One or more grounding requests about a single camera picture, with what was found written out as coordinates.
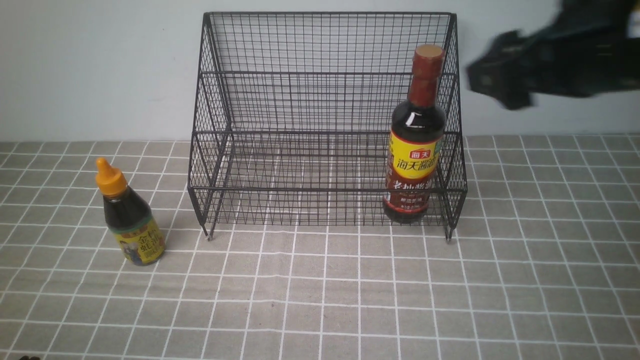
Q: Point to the small orange-capped sauce bottle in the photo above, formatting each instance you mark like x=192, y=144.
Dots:
x=128, y=217

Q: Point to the black wire mesh rack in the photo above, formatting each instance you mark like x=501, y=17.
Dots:
x=293, y=112

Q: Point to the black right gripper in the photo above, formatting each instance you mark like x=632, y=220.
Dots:
x=590, y=48

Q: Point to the grey checkered tablecloth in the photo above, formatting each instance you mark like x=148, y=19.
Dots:
x=544, y=265

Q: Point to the tall dark soy sauce bottle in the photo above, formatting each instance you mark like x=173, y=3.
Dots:
x=414, y=146

